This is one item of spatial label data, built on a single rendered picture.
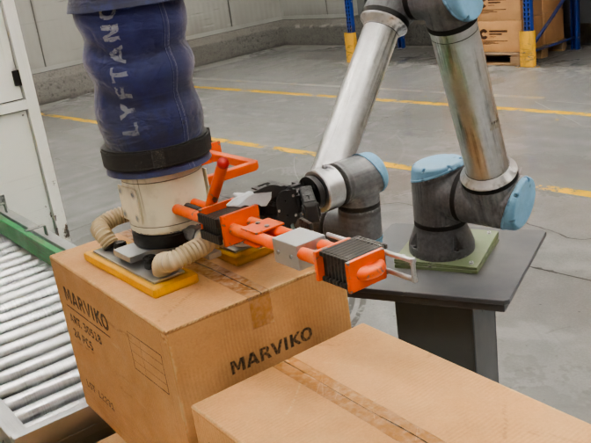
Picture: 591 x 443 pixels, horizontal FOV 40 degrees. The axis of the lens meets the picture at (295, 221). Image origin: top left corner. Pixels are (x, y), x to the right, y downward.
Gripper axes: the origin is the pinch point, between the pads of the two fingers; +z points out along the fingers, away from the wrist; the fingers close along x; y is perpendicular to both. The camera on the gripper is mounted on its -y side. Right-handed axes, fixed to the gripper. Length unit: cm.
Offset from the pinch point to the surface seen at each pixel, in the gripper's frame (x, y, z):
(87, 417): -62, 64, 17
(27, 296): -65, 168, -3
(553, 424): -25, -57, -15
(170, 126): 17.2, 17.2, 1.2
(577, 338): -121, 54, -181
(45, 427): -59, 64, 28
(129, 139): 16.0, 21.0, 8.3
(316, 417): -25.3, -28.1, 7.7
